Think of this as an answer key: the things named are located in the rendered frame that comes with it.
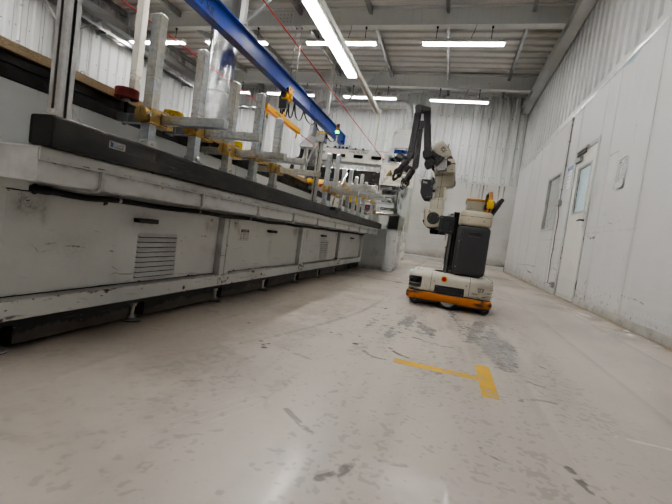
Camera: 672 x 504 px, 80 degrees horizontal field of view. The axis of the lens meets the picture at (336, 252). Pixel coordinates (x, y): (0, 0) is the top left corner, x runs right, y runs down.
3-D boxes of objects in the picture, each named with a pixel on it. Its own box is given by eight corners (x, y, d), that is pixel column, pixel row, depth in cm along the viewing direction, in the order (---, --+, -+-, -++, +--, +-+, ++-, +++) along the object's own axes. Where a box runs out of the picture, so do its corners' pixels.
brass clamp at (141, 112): (174, 132, 144) (175, 118, 143) (146, 120, 131) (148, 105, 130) (159, 131, 145) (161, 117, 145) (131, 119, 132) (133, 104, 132)
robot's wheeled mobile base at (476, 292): (482, 302, 372) (486, 275, 371) (491, 313, 311) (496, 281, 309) (410, 289, 389) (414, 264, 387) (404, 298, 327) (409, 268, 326)
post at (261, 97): (255, 187, 210) (266, 94, 207) (251, 186, 206) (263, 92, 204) (249, 186, 211) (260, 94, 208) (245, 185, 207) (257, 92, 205)
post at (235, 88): (228, 187, 186) (241, 83, 183) (224, 186, 183) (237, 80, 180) (222, 187, 187) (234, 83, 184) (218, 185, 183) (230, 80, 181)
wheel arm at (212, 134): (262, 144, 158) (263, 134, 158) (258, 142, 155) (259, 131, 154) (169, 137, 170) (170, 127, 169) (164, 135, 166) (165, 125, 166)
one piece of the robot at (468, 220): (476, 286, 369) (490, 196, 365) (482, 293, 316) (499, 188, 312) (439, 280, 377) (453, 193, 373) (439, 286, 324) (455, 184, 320)
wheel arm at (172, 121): (227, 133, 134) (229, 120, 134) (222, 130, 131) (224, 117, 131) (123, 125, 146) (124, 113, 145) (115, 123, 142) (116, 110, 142)
